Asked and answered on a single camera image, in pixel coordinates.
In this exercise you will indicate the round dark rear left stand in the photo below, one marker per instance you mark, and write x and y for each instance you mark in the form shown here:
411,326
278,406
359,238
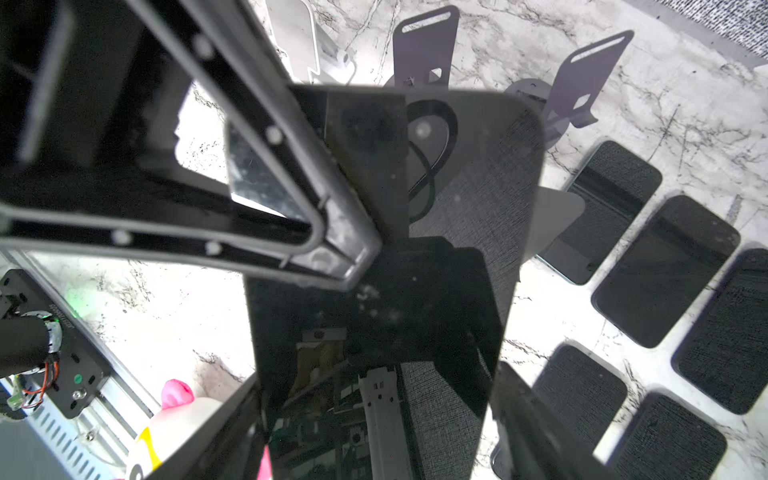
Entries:
423,48

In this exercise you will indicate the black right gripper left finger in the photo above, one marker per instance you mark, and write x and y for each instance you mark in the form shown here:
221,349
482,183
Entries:
168,131

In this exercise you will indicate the white rear phone stand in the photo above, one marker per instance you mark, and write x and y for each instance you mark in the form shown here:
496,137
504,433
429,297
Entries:
313,56

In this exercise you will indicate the black front phone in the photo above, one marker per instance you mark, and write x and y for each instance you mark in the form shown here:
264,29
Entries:
665,440

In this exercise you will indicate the pink panda plush toy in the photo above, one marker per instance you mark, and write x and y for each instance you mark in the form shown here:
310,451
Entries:
195,437

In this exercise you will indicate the round dark stand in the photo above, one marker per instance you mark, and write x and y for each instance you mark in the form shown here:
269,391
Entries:
569,99
423,48

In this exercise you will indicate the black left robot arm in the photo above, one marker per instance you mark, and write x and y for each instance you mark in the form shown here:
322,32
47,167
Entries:
27,341

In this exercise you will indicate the aluminium front rail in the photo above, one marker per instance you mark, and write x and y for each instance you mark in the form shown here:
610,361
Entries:
95,445

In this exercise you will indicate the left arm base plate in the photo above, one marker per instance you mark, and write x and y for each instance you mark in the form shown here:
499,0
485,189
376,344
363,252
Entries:
50,358

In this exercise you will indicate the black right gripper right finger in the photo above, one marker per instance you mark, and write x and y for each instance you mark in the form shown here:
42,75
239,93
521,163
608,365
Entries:
533,443

